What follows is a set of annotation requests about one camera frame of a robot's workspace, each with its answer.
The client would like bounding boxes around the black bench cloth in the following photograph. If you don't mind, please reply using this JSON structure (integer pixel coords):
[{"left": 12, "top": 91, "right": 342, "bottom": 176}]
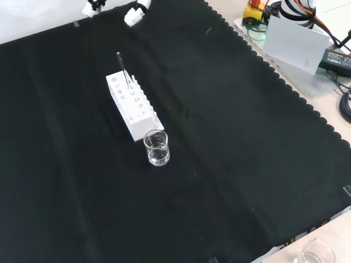
[{"left": 0, "top": 0, "right": 351, "bottom": 263}]

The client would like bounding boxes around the white test tube rack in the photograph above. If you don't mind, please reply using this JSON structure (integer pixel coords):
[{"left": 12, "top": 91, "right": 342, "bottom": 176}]
[{"left": 105, "top": 70, "right": 165, "bottom": 142}]

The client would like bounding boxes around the pale white board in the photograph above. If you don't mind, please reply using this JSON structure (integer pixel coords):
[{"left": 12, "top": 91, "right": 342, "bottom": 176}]
[{"left": 262, "top": 14, "right": 331, "bottom": 76}]

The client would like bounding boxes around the clear glass rod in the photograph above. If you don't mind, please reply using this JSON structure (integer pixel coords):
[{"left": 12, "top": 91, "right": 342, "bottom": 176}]
[{"left": 116, "top": 52, "right": 132, "bottom": 90}]

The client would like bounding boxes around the clear glass beaker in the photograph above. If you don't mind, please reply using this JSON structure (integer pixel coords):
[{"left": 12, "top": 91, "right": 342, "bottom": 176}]
[
  {"left": 143, "top": 129, "right": 171, "bottom": 167},
  {"left": 295, "top": 237, "right": 337, "bottom": 263}
]

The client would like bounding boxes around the dark green cable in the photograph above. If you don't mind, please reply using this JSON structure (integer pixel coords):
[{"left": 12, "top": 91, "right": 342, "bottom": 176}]
[{"left": 246, "top": 23, "right": 268, "bottom": 42}]

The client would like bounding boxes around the black power adapter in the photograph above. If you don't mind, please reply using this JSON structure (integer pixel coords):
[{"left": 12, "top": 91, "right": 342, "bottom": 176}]
[{"left": 318, "top": 47, "right": 351, "bottom": 79}]

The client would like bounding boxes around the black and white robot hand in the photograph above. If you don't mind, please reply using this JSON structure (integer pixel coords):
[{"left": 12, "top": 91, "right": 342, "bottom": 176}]
[{"left": 82, "top": 0, "right": 151, "bottom": 27}]

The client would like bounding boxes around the grey base plate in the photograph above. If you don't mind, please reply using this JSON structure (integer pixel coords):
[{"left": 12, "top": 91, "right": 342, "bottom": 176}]
[{"left": 233, "top": 15, "right": 351, "bottom": 98}]

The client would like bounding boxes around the yellow stop button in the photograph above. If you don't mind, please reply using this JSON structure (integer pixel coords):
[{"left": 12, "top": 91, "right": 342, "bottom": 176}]
[{"left": 242, "top": 0, "right": 265, "bottom": 28}]

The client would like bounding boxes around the black tripod leg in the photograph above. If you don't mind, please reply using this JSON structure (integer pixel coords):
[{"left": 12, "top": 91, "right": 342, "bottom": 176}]
[{"left": 330, "top": 28, "right": 351, "bottom": 54}]

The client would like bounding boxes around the black cable bundle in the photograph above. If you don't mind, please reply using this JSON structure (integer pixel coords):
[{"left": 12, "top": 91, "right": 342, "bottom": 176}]
[{"left": 339, "top": 89, "right": 351, "bottom": 124}]

